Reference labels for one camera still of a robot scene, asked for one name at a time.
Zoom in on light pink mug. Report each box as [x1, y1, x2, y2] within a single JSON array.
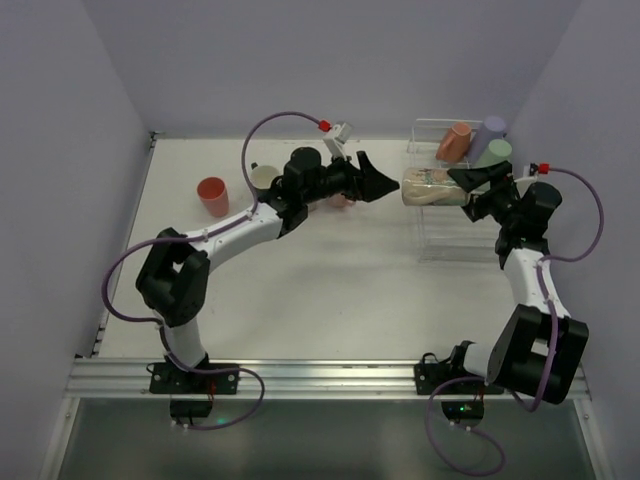
[[327, 194, 354, 209]]

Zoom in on cream floral mug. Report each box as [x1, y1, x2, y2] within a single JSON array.
[[401, 168, 469, 207]]

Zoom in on dark green mug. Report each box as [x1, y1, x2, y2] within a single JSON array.
[[249, 163, 280, 192]]

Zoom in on salmon pink plastic cup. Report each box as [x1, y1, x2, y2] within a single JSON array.
[[196, 177, 229, 218]]

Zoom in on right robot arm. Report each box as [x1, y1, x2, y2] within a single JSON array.
[[447, 161, 589, 411]]

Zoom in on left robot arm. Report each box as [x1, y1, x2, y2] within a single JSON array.
[[135, 147, 400, 373]]

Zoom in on orange mug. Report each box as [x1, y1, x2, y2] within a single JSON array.
[[435, 122, 472, 164]]

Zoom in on light green plastic cup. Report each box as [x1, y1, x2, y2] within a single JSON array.
[[474, 139, 513, 169]]

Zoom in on lavender plastic cup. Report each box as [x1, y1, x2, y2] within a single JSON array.
[[466, 115, 507, 164]]

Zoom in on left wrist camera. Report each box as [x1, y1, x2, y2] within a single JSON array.
[[323, 122, 353, 159]]

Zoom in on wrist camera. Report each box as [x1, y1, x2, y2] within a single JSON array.
[[515, 163, 551, 184], [323, 122, 353, 159]]

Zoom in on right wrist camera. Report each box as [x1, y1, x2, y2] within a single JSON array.
[[515, 163, 551, 184]]

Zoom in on white wire dish rack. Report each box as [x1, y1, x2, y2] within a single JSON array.
[[407, 118, 499, 264]]

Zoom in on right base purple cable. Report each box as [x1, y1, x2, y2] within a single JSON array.
[[424, 374, 506, 477]]

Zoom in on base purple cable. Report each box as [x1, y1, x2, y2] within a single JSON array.
[[424, 374, 506, 477], [169, 367, 265, 432]]

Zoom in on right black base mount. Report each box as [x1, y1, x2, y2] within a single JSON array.
[[413, 347, 504, 427]]

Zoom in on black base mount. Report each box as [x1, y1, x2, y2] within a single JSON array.
[[413, 347, 504, 427], [146, 361, 238, 426]]

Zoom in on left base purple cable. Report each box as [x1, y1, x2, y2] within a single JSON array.
[[169, 367, 265, 432]]

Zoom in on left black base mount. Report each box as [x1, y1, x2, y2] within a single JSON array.
[[146, 361, 238, 426]]

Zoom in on aluminium mounting rail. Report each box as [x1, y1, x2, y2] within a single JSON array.
[[62, 357, 594, 401]]

